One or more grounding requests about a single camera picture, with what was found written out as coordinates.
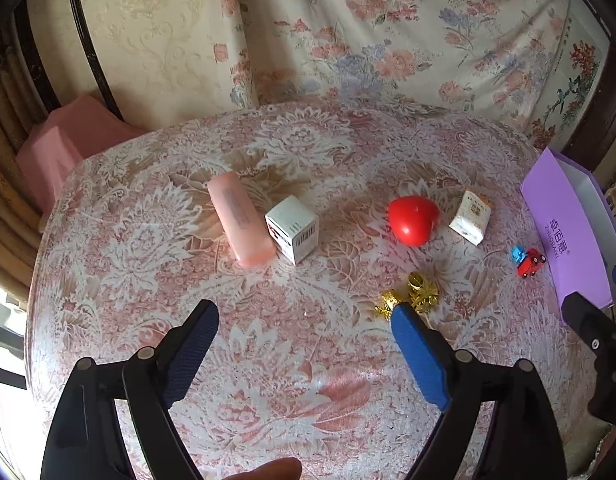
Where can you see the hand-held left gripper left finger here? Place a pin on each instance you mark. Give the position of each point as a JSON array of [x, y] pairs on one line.
[[188, 350]]

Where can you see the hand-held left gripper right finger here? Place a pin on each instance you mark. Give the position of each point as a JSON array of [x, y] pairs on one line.
[[422, 355]]

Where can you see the gold ornament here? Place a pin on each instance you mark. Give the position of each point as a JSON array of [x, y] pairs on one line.
[[386, 306], [421, 292]]

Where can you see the red and blue toy car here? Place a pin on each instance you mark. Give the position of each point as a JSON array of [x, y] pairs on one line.
[[530, 262]]

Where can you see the purple box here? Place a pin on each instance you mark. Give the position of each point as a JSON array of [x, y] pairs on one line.
[[552, 210]]

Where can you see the white printed box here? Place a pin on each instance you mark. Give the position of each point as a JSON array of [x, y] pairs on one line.
[[292, 227]]

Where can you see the person's left hand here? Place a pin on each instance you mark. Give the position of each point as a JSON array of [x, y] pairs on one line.
[[260, 471]]

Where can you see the red heart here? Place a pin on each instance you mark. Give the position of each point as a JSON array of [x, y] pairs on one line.
[[412, 220]]

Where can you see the small white packet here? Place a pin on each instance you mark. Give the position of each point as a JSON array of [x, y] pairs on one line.
[[470, 217]]

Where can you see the flower and bird painted cabinet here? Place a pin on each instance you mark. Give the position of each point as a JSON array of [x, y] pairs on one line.
[[580, 70]]

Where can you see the pink covered stool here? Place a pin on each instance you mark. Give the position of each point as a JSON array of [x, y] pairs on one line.
[[73, 140]]

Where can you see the beige curtain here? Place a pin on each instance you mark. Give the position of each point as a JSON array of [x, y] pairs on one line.
[[8, 160]]

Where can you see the floral bedsheet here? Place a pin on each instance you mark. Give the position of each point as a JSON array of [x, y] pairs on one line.
[[387, 30]]

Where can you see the black curved bed frame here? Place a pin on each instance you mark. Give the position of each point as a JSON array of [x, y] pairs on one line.
[[90, 45]]

